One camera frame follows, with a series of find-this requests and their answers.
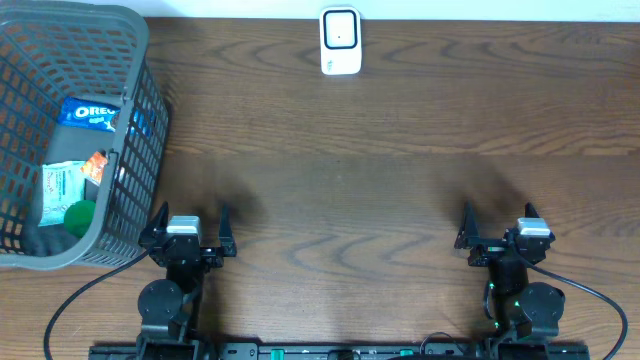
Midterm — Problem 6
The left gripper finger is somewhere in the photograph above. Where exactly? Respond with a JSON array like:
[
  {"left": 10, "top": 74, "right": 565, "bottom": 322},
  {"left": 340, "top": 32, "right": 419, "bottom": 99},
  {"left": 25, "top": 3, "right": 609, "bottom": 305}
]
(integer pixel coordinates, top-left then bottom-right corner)
[
  {"left": 138, "top": 202, "right": 169, "bottom": 248},
  {"left": 218, "top": 204, "right": 237, "bottom": 257}
]

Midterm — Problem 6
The green lid jar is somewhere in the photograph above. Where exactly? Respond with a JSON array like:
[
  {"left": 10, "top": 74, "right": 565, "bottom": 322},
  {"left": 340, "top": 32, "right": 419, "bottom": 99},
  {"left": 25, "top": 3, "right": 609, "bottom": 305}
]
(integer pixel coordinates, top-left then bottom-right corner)
[{"left": 63, "top": 200, "right": 96, "bottom": 239}]

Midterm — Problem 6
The orange small packet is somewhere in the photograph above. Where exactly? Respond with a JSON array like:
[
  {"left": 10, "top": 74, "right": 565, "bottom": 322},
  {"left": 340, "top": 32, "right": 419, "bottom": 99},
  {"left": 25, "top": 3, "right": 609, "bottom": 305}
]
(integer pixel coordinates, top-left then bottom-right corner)
[{"left": 80, "top": 152, "right": 108, "bottom": 186}]

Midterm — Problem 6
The mint green wipes pack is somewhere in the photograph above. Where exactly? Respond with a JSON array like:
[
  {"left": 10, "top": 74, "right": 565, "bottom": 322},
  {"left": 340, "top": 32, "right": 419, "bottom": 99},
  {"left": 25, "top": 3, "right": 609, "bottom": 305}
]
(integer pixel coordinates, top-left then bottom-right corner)
[{"left": 38, "top": 161, "right": 85, "bottom": 227}]

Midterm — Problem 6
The blue Oreo cookie pack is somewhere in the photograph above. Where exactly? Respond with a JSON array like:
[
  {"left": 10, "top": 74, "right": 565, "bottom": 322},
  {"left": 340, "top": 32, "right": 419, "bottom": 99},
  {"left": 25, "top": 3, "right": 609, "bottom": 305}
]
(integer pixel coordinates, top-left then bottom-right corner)
[{"left": 56, "top": 96, "right": 155, "bottom": 138}]

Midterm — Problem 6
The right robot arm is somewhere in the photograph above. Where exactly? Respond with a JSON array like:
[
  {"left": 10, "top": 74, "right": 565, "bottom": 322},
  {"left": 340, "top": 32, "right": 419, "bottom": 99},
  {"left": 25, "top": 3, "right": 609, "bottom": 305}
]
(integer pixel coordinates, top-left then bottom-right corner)
[{"left": 454, "top": 203, "right": 565, "bottom": 359}]

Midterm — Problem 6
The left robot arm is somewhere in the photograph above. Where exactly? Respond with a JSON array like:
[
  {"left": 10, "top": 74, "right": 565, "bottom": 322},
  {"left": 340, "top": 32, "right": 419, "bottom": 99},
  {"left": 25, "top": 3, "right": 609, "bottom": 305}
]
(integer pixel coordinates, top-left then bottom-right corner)
[{"left": 135, "top": 204, "right": 237, "bottom": 359}]

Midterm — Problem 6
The grey plastic mesh basket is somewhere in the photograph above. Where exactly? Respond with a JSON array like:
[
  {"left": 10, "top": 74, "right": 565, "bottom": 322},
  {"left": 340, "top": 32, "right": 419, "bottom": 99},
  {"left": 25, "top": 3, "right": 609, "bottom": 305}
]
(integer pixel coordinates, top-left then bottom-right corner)
[{"left": 1, "top": 1, "right": 170, "bottom": 271}]

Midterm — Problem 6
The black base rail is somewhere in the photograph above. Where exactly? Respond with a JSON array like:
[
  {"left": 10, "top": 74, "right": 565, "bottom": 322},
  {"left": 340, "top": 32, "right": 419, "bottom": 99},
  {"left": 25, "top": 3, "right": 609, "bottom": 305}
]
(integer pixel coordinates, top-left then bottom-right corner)
[{"left": 88, "top": 342, "right": 590, "bottom": 360}]

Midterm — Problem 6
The left black cable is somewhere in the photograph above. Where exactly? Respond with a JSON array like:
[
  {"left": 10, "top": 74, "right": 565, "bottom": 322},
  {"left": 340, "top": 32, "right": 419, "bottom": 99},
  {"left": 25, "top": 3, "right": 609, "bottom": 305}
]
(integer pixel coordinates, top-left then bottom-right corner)
[{"left": 43, "top": 247, "right": 151, "bottom": 360}]

